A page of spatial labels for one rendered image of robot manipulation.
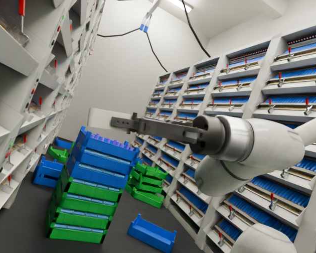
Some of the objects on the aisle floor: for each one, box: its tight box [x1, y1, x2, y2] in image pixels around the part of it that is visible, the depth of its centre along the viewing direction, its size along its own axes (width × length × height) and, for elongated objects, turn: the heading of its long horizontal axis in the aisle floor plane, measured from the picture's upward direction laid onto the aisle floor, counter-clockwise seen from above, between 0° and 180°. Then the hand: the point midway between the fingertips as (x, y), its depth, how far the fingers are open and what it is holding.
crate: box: [127, 214, 177, 253], centre depth 156 cm, size 30×20×8 cm
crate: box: [45, 205, 108, 244], centre depth 128 cm, size 30×20×8 cm
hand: (110, 120), depth 38 cm, fingers closed
